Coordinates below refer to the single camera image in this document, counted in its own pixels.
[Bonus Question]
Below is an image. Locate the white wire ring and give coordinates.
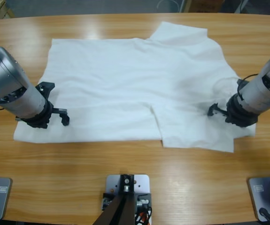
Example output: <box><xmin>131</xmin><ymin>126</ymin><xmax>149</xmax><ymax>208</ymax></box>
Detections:
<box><xmin>157</xmin><ymin>0</ymin><xmax>180</xmax><ymax>12</ymax></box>

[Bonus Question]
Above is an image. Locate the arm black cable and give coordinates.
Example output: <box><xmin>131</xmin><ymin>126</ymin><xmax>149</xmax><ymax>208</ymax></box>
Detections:
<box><xmin>240</xmin><ymin>74</ymin><xmax>260</xmax><ymax>83</ymax></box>

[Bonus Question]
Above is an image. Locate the base black cable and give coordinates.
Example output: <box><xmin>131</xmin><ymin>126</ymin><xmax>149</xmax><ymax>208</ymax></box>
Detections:
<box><xmin>259</xmin><ymin>207</ymin><xmax>270</xmax><ymax>223</ymax></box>

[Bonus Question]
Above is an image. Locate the brown cardboard box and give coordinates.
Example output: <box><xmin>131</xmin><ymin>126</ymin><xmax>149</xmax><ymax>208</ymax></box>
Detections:
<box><xmin>191</xmin><ymin>0</ymin><xmax>221</xmax><ymax>13</ymax></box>

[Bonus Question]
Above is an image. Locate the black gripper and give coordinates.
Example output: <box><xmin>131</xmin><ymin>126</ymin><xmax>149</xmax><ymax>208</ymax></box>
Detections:
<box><xmin>16</xmin><ymin>101</ymin><xmax>70</xmax><ymax>129</ymax></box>
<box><xmin>207</xmin><ymin>93</ymin><xmax>259</xmax><ymax>128</ymax></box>

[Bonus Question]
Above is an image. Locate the white T-shirt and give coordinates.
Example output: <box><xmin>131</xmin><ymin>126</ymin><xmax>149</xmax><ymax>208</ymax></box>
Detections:
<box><xmin>13</xmin><ymin>21</ymin><xmax>256</xmax><ymax>153</ymax></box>

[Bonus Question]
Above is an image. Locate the orange and black cable bundle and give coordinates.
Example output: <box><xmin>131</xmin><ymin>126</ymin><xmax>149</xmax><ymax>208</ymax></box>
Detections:
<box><xmin>134</xmin><ymin>206</ymin><xmax>153</xmax><ymax>225</ymax></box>

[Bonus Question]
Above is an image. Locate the white mount block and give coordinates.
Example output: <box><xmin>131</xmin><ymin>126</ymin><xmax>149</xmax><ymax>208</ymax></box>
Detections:
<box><xmin>105</xmin><ymin>173</ymin><xmax>151</xmax><ymax>195</ymax></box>

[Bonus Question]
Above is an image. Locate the black clamp bracket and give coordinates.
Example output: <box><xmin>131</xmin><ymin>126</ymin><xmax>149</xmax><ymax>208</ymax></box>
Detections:
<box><xmin>101</xmin><ymin>192</ymin><xmax>152</xmax><ymax>211</ymax></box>

